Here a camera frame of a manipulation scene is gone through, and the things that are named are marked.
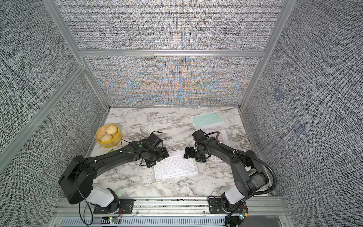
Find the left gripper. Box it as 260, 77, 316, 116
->
147, 146, 171, 168

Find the white keyboard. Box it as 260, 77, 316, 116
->
154, 150, 199, 180

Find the pink keyboard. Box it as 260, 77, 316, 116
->
206, 130, 230, 146

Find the green keyboard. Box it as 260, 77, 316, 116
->
191, 111, 225, 130

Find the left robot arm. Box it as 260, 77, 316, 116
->
58, 140, 169, 204

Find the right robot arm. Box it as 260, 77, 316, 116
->
184, 137, 269, 205

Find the yellow bamboo steamer basket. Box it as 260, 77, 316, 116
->
95, 124, 123, 148

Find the steamed bun far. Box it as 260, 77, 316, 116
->
106, 124, 118, 135

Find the steamed bun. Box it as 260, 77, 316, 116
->
106, 124, 118, 135
100, 133, 113, 142

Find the steamed bun near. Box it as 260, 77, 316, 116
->
100, 133, 113, 142

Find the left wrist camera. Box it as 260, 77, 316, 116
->
146, 133, 162, 149

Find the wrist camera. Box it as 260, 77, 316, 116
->
192, 130, 208, 147
146, 133, 162, 149

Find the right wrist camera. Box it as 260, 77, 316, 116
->
192, 130, 208, 147

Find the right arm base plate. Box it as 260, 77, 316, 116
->
207, 196, 236, 214

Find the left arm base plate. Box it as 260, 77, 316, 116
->
93, 199, 135, 215

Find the aluminium front rail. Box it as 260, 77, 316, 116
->
51, 196, 291, 218

